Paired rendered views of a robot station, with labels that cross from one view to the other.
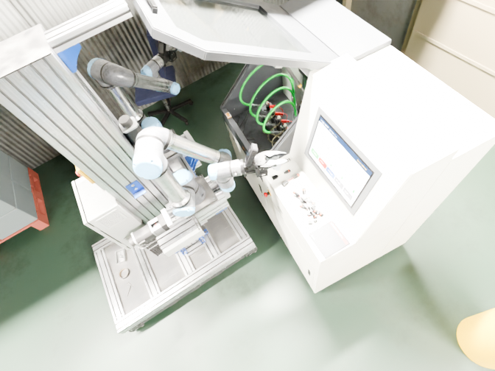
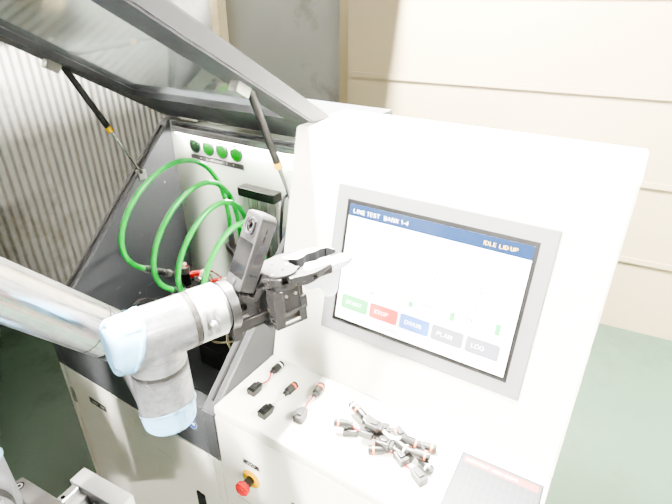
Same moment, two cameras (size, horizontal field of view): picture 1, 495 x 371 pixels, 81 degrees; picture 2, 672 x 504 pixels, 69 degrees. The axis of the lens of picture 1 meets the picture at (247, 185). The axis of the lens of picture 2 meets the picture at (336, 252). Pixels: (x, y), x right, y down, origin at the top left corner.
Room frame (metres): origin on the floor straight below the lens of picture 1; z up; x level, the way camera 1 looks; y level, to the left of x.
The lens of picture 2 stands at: (0.28, 0.31, 1.82)
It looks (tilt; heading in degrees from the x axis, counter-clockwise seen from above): 28 degrees down; 313
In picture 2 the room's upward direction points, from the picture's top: straight up
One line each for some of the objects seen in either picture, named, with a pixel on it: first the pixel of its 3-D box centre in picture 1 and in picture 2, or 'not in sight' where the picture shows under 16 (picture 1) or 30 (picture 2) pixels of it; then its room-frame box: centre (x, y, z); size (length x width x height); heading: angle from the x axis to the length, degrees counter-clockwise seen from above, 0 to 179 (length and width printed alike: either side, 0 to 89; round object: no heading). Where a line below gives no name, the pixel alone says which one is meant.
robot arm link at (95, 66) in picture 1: (123, 99); not in sight; (1.55, 0.55, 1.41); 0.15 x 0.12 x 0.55; 41
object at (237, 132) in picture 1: (242, 141); (131, 379); (1.40, -0.07, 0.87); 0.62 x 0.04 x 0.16; 10
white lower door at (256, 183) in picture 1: (250, 172); (152, 485); (1.40, -0.05, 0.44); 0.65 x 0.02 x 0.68; 10
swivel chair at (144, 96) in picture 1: (155, 80); not in sight; (2.92, 0.61, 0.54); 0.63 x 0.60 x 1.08; 106
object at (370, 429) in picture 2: (306, 204); (385, 436); (0.69, -0.29, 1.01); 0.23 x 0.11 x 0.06; 10
